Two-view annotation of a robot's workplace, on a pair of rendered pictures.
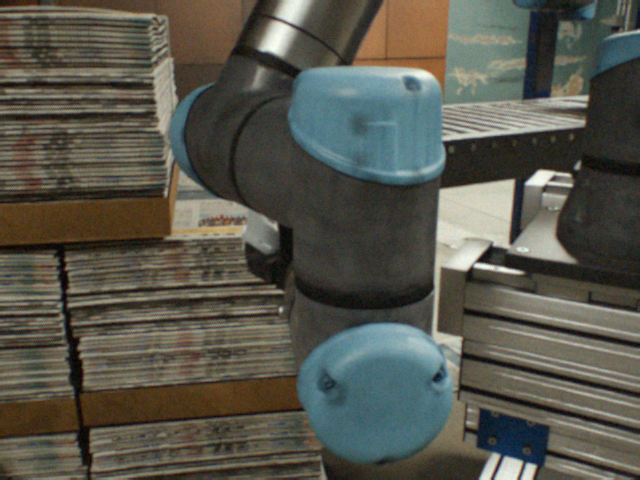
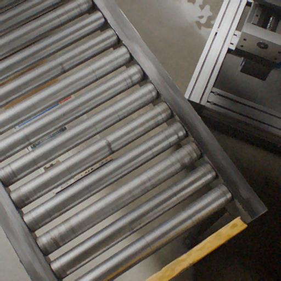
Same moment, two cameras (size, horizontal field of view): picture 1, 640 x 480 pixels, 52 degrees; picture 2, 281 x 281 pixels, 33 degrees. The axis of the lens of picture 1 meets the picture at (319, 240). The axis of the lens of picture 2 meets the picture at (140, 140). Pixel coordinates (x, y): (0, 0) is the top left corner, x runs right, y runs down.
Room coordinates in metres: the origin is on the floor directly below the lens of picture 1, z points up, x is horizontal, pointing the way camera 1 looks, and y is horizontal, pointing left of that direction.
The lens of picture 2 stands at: (1.69, 0.24, 1.91)
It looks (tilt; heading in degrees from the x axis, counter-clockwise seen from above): 71 degrees down; 259
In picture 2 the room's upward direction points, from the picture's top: 6 degrees clockwise
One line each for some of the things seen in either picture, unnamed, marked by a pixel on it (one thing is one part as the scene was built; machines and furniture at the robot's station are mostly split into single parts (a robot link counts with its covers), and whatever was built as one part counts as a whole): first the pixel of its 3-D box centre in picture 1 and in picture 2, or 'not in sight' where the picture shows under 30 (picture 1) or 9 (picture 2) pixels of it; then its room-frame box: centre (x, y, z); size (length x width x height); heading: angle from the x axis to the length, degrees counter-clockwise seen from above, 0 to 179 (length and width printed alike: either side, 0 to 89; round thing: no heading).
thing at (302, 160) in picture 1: (346, 174); not in sight; (0.34, -0.01, 0.98); 0.11 x 0.08 x 0.11; 34
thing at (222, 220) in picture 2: not in sight; (217, 232); (1.37, 0.05, 0.34); 0.06 x 0.06 x 0.68; 27
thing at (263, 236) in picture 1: (257, 223); not in sight; (0.57, 0.06, 0.88); 0.09 x 0.03 x 0.06; 34
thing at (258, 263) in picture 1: (277, 260); not in sight; (0.53, 0.04, 0.86); 0.09 x 0.05 x 0.02; 34
